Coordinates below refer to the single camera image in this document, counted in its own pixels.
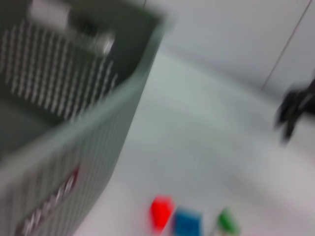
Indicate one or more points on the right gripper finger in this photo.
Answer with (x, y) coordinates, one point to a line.
(280, 118)
(290, 129)

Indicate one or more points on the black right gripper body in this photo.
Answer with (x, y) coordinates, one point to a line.
(302, 103)

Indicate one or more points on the green building block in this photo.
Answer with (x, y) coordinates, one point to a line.
(227, 220)

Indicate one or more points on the blue square building block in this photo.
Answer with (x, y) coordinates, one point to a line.
(188, 222)

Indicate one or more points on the red slanted building block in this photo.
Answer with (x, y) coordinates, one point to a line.
(161, 212)

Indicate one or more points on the grey perforated storage basket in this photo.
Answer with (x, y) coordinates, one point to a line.
(73, 147)

